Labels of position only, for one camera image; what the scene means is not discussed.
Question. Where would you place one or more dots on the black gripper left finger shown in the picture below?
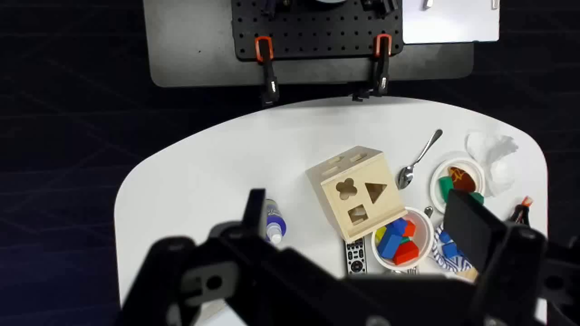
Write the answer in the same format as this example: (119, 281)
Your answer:
(255, 214)

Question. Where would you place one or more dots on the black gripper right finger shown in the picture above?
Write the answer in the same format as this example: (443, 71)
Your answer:
(474, 229)

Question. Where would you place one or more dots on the metal spoon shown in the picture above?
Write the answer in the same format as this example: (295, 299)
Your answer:
(407, 174)

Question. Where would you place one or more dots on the small clear bottle blue label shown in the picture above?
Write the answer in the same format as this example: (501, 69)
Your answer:
(276, 223)

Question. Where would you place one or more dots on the dark green toy piece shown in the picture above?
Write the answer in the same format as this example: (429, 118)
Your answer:
(478, 196)

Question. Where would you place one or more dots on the bright green toy piece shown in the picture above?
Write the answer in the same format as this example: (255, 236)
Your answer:
(447, 189)

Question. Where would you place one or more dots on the brown toy food piece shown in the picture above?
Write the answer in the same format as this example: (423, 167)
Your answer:
(463, 180)

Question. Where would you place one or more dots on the red toy block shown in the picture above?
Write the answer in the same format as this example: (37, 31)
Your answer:
(407, 254)

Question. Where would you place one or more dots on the blue toy block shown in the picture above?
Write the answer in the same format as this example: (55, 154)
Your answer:
(392, 238)

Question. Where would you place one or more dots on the wooden shape sorter box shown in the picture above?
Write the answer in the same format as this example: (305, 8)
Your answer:
(356, 187)

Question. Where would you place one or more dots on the black remote control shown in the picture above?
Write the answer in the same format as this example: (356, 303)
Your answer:
(356, 256)

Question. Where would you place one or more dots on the orange black clamp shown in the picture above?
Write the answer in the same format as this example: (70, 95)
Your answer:
(267, 66)
(382, 64)

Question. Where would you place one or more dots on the black pegboard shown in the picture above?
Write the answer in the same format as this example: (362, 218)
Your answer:
(318, 33)

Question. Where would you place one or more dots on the white board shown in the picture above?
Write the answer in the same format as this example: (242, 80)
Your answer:
(450, 20)

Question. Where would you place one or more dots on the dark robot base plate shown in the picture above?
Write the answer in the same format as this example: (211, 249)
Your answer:
(188, 42)

